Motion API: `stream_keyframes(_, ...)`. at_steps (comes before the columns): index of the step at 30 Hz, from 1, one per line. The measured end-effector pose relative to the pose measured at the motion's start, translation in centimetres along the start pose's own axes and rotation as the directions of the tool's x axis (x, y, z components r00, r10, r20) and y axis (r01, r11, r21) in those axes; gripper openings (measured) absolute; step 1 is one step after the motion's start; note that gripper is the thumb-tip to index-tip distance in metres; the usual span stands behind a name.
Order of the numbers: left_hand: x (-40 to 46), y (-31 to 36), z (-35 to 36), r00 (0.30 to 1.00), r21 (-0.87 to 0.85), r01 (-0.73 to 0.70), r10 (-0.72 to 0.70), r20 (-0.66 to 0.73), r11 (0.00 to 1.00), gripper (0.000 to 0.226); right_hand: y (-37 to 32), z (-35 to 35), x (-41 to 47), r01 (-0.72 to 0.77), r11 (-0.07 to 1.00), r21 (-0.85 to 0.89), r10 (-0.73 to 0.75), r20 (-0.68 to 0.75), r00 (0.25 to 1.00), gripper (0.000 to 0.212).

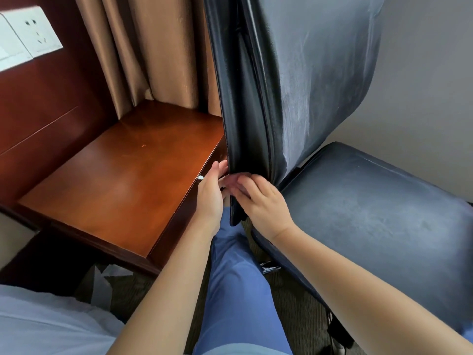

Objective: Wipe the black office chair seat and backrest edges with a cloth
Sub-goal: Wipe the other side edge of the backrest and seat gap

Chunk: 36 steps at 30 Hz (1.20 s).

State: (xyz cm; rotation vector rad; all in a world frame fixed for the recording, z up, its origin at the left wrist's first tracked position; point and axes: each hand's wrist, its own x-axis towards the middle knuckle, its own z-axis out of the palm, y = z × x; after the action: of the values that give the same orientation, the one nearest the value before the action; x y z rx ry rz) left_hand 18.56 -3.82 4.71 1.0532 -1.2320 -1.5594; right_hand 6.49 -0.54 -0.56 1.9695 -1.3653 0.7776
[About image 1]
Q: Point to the person's right hand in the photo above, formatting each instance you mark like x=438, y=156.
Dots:
x=264, y=207

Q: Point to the person's left forearm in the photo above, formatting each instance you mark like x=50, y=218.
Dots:
x=162, y=299

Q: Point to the black leather chair backrest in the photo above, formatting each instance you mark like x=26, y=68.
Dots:
x=295, y=70

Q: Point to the white small wall switch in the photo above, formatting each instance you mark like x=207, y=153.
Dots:
x=11, y=48

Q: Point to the beige curtain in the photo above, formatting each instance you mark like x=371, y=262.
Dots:
x=148, y=51

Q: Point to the person's left hand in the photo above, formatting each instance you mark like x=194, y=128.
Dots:
x=210, y=199

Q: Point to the brown wooden nightstand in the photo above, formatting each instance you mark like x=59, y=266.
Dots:
x=118, y=181

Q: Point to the white plastic bag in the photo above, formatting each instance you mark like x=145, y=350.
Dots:
x=103, y=288

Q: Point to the blue trousers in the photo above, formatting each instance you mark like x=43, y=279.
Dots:
x=236, y=292

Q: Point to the dark wooden wall panel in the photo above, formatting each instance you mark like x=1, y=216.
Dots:
x=44, y=114

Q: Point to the light blue shirt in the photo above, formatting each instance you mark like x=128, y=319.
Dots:
x=240, y=350

